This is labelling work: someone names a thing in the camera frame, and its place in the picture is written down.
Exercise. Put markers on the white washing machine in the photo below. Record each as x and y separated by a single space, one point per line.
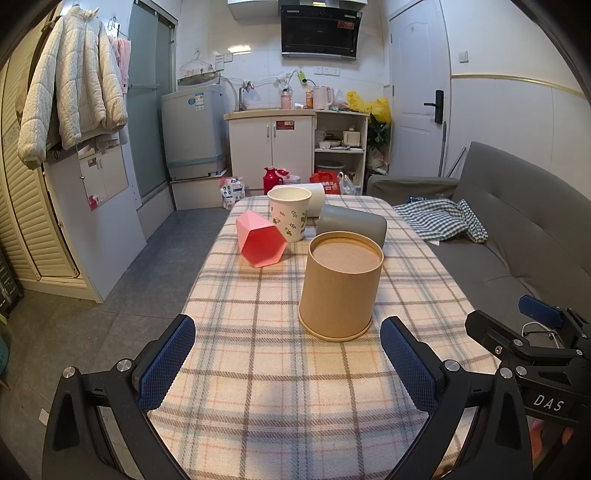
194 129

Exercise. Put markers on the black range hood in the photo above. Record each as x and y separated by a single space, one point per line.
321 30

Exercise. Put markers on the green potted plant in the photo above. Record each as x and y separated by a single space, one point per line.
379 136

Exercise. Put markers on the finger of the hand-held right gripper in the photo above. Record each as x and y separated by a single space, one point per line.
540 310
489 328

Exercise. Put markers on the white wall outlet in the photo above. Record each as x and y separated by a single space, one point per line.
327 70

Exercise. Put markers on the white open shelf unit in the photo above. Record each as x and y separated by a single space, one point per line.
341 152

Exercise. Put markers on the brown paper cup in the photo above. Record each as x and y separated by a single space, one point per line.
339 295

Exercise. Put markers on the white sink cabinet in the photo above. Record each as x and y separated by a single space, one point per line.
272 147

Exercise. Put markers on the red thermos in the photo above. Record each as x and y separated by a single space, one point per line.
269 181

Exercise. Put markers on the white floral paper cup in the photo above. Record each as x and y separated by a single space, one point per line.
288 217

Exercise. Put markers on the white light switch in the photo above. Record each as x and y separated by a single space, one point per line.
463 55

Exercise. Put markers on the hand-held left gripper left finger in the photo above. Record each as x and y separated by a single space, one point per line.
168 364

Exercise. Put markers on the white washing machine platform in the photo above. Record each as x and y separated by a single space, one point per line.
196 191

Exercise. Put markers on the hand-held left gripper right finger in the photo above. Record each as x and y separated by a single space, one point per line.
408 364

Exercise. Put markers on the louvered wardrobe door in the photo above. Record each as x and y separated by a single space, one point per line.
27 217

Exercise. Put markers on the grey cup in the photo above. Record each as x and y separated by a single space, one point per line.
355 224

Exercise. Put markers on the white and red package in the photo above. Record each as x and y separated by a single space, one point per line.
232 190

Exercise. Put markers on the blue checked cloth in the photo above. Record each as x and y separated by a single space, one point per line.
443 219

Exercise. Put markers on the white door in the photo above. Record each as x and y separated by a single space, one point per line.
415 69

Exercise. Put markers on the plain white cup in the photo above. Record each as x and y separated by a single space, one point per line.
317 198

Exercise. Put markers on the red shopping bag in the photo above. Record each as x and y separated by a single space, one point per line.
325 183

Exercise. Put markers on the pink detergent bottle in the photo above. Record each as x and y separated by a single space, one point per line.
286 100

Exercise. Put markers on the white mug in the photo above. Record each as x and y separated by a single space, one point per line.
351 138

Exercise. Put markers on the white cabinet panel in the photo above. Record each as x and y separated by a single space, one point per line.
106 217

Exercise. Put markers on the grey sofa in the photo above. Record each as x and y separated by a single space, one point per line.
508 194

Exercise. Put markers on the white plastic bag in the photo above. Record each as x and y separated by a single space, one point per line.
348 184

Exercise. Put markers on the pink hexagonal cup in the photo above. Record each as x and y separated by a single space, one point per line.
258 240

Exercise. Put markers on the yellow plastic bag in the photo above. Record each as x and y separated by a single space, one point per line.
374 106

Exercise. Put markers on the white quilted jacket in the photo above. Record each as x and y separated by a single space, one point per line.
69 83

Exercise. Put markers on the plaid tablecloth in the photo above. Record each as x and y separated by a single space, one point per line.
258 360

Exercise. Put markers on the frosted glass sliding door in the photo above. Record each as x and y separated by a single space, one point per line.
147 106

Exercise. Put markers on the white electric kettle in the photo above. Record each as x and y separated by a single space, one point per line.
322 98

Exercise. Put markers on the orange bottle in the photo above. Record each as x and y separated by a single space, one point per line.
308 97

